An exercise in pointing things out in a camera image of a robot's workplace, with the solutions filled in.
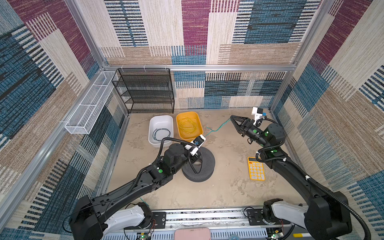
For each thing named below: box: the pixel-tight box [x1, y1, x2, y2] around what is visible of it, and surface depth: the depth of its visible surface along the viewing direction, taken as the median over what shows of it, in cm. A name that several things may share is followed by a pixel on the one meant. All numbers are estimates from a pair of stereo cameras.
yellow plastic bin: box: [176, 111, 204, 142], surface depth 111 cm
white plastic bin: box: [148, 115, 174, 148], surface depth 110 cm
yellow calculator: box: [247, 157, 265, 181], surface depth 89 cm
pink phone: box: [174, 227, 212, 240], surface depth 70 cm
